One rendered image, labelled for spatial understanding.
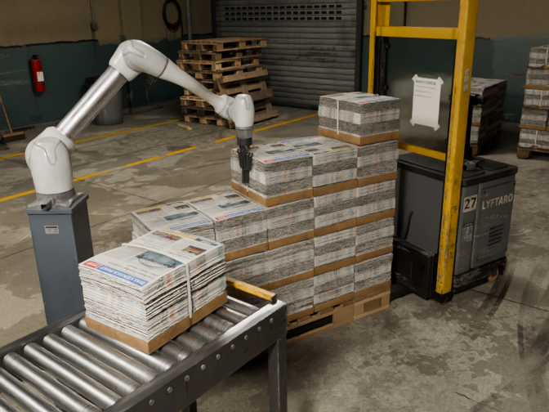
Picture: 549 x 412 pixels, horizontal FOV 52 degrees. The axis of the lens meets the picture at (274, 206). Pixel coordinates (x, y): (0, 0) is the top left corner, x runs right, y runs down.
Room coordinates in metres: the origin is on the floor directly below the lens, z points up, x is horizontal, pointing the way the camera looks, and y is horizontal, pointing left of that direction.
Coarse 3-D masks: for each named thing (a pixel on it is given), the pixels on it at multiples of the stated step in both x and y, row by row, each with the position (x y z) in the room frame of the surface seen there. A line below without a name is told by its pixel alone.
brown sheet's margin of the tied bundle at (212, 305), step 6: (222, 294) 1.71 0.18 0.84; (216, 300) 1.69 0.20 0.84; (222, 300) 1.71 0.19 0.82; (204, 306) 1.64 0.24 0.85; (210, 306) 1.66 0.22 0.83; (216, 306) 1.69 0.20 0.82; (198, 312) 1.61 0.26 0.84; (204, 312) 1.63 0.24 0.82; (210, 312) 1.66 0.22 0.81; (198, 318) 1.61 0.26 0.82
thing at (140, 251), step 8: (120, 248) 1.71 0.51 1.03; (128, 248) 1.71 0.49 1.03; (136, 248) 1.71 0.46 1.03; (152, 248) 1.70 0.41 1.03; (152, 256) 1.64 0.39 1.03; (160, 256) 1.64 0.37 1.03; (176, 256) 1.63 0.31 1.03; (176, 264) 1.57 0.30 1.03; (184, 264) 1.58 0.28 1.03; (192, 264) 1.60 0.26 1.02; (184, 272) 1.57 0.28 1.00; (192, 272) 1.60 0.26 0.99; (184, 280) 1.56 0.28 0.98; (192, 280) 1.60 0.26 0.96; (184, 288) 1.57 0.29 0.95; (192, 288) 1.60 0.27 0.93; (184, 296) 1.56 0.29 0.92; (192, 296) 1.60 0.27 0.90; (184, 304) 1.57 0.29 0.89; (192, 304) 1.60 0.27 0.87; (184, 312) 1.57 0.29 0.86; (192, 312) 1.59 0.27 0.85
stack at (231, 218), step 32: (224, 192) 2.90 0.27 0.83; (352, 192) 2.92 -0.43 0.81; (160, 224) 2.44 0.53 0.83; (192, 224) 2.43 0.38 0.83; (224, 224) 2.49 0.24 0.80; (256, 224) 2.60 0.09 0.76; (288, 224) 2.69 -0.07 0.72; (320, 224) 2.80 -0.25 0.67; (256, 256) 2.58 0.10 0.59; (288, 256) 2.68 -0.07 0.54; (320, 256) 2.79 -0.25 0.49; (352, 256) 2.92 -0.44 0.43; (288, 288) 2.69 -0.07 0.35; (320, 288) 2.80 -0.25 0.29; (352, 288) 2.92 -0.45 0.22; (352, 320) 2.92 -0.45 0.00
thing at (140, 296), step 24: (96, 264) 1.57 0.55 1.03; (120, 264) 1.57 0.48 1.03; (144, 264) 1.57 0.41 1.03; (168, 264) 1.57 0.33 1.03; (96, 288) 1.54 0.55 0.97; (120, 288) 1.47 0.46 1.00; (144, 288) 1.43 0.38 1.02; (168, 288) 1.51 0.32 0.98; (96, 312) 1.56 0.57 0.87; (120, 312) 1.49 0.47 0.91; (144, 312) 1.43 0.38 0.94; (168, 312) 1.51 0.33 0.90; (144, 336) 1.44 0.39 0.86
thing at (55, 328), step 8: (80, 312) 1.69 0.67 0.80; (64, 320) 1.64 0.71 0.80; (72, 320) 1.64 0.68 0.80; (48, 328) 1.59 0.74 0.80; (56, 328) 1.59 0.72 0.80; (24, 336) 1.55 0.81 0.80; (32, 336) 1.55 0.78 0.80; (40, 336) 1.55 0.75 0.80; (8, 344) 1.50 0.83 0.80; (16, 344) 1.50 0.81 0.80; (24, 344) 1.50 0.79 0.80; (40, 344) 1.54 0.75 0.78; (0, 352) 1.46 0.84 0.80; (8, 352) 1.46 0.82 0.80; (16, 352) 1.48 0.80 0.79; (0, 360) 1.44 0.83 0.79; (40, 368) 1.53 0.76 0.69; (16, 376) 1.47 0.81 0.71; (0, 392) 1.42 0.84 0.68
